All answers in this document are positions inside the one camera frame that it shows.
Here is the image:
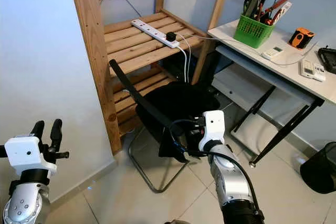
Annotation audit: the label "black folding chair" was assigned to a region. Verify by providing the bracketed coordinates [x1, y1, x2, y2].
[109, 59, 221, 194]

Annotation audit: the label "small white remote control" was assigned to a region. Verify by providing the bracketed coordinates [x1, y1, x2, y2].
[262, 46, 285, 60]

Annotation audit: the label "wooden slatted shelf rack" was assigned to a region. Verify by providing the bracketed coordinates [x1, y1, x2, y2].
[67, 0, 234, 155]

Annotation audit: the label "green plastic basket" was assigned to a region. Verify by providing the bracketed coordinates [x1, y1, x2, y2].
[234, 14, 275, 49]

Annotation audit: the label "white power strip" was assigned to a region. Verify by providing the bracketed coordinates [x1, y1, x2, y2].
[131, 19, 182, 49]

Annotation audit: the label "white desk with black legs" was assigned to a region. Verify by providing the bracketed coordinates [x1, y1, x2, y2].
[207, 18, 336, 168]

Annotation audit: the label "large white remote control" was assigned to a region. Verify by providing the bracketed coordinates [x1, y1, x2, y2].
[300, 58, 327, 82]

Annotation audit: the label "black waste bin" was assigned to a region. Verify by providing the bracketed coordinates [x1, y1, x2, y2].
[300, 142, 336, 194]

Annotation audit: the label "orange and black device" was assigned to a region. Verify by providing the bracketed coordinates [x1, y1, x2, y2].
[288, 27, 314, 50]

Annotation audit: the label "black controller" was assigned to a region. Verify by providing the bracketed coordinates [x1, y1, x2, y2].
[318, 47, 336, 74]

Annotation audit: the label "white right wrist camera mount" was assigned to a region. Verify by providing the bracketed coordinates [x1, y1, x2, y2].
[198, 110, 225, 151]

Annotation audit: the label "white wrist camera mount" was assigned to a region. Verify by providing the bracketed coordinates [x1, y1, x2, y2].
[198, 110, 225, 151]
[4, 135, 57, 178]

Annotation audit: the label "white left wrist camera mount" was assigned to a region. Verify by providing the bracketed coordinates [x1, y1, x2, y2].
[4, 135, 57, 178]

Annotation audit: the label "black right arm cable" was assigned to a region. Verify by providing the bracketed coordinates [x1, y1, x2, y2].
[169, 119, 263, 219]

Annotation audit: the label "white power cord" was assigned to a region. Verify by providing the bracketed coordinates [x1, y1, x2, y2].
[176, 43, 191, 83]

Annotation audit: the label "black handled scissors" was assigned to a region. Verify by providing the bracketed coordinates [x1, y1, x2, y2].
[243, 0, 254, 16]

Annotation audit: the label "red handled pliers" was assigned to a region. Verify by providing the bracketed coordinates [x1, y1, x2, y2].
[265, 0, 291, 25]

